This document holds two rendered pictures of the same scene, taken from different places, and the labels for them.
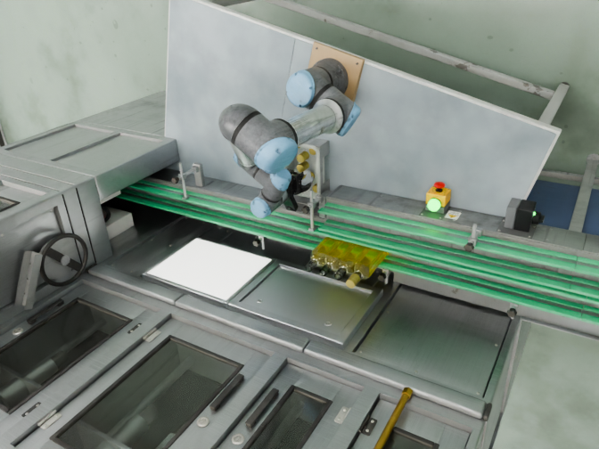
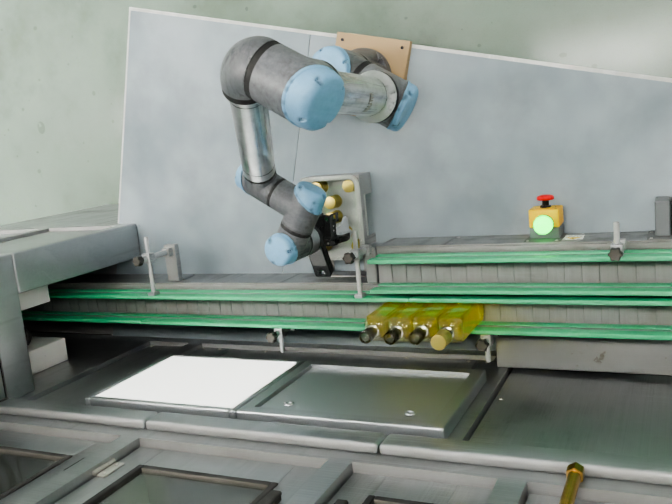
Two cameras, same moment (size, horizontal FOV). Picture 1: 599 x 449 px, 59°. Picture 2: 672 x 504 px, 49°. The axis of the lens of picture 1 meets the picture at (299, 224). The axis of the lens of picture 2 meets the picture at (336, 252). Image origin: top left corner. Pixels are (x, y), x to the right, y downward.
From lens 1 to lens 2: 61 cm
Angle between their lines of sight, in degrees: 20
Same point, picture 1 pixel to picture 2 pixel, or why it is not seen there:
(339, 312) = (424, 400)
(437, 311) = (579, 389)
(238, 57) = not seen: hidden behind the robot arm
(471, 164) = (586, 160)
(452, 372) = (637, 448)
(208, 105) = (185, 160)
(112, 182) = (39, 268)
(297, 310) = (354, 406)
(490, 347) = not seen: outside the picture
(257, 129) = (283, 56)
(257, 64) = not seen: hidden behind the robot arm
